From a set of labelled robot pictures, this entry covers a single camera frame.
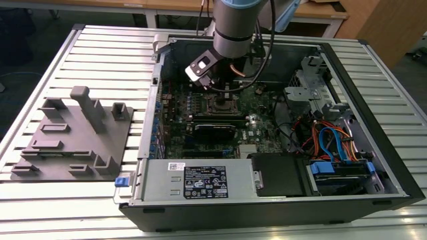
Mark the black graphics card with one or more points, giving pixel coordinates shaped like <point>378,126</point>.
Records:
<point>214,132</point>

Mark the wooden cabinet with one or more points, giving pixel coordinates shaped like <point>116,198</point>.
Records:
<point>394,25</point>

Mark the blue case latch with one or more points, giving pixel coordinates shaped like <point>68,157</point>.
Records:
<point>120,182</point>

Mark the CPU socket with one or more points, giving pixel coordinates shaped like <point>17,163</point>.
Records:
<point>211,111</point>

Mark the hard disk in blue carrier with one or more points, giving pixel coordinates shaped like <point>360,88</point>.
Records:
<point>322,168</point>

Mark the pale blue teach pendant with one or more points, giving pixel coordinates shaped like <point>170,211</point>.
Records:
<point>287,16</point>

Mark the silver heatsink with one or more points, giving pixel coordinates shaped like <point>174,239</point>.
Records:
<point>247,148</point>

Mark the metal drive cage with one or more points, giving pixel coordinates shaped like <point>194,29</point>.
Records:
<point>314,82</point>

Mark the silver power supply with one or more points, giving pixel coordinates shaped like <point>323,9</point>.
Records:
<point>160,180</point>

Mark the black RAM stick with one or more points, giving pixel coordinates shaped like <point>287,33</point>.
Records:
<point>220,116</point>
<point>220,120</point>

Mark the black plastic shroud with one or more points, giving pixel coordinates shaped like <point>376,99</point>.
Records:
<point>280,175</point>

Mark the black PC case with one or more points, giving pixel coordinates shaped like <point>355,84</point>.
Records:
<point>234,217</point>

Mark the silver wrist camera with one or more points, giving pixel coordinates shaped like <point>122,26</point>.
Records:
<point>200,67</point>

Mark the green motherboard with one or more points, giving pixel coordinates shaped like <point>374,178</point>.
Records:
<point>260,125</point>

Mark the grey parts rack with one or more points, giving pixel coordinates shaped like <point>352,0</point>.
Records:
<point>80,140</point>

